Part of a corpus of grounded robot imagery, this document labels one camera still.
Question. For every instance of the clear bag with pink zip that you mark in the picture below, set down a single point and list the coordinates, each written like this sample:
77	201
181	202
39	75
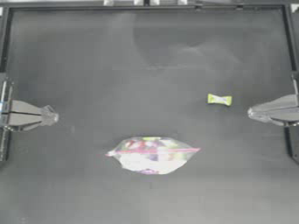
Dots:
151	162

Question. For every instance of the silver frame bracket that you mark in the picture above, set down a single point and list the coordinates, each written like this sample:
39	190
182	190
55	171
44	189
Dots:
138	2
109	2

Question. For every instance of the green candy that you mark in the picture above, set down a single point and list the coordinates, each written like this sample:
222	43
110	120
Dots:
219	99

